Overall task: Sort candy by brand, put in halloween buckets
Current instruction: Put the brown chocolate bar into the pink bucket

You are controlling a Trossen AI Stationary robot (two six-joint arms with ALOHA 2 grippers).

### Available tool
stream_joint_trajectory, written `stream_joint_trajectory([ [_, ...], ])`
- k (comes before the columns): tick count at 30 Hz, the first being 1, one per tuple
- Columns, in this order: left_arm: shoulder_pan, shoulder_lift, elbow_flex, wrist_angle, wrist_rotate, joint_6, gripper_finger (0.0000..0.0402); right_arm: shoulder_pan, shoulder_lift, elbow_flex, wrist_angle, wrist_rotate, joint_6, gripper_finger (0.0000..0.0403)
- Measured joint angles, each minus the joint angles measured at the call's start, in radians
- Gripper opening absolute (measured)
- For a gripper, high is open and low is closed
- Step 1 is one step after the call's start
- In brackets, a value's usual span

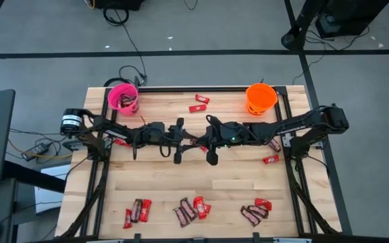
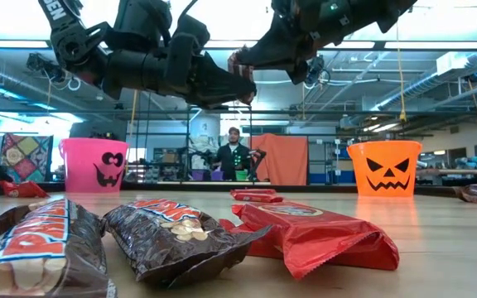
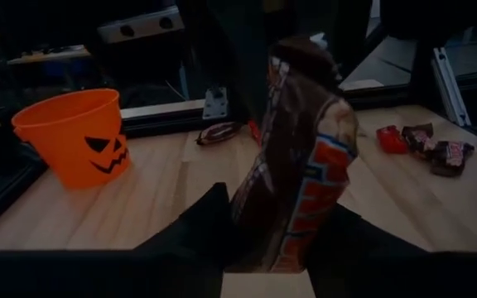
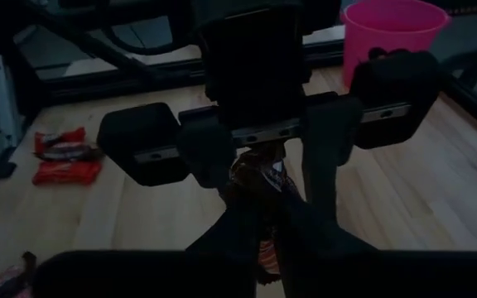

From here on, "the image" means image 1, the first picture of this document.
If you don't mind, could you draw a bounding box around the pink halloween bucket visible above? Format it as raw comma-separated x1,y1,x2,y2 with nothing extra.
107,82,140,117

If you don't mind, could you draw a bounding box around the black power adapter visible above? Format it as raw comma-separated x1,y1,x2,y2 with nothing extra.
21,142,49,161

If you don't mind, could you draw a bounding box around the black case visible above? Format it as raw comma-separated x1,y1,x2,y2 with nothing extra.
93,0,147,11

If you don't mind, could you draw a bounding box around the small black connector box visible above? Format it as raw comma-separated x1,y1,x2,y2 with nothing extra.
61,140,81,152

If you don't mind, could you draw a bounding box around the black stand base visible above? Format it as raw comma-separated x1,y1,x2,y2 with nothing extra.
280,0,329,51

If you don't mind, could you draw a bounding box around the yellow cable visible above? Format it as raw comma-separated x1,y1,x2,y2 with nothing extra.
7,138,74,161

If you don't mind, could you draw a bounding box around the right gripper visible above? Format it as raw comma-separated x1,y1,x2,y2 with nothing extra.
198,123,233,167

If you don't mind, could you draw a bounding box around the orange halloween bucket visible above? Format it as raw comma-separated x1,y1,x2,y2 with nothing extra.
245,82,279,117

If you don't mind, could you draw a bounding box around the white sheet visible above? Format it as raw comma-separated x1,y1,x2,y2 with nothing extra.
34,164,72,215

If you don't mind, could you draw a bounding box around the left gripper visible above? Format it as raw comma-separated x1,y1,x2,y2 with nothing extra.
159,117,195,165

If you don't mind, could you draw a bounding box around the black floor cable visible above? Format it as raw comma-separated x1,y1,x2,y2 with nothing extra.
102,5,148,87

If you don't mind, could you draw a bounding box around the black equipment box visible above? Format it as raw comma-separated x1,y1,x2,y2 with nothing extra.
315,0,389,39

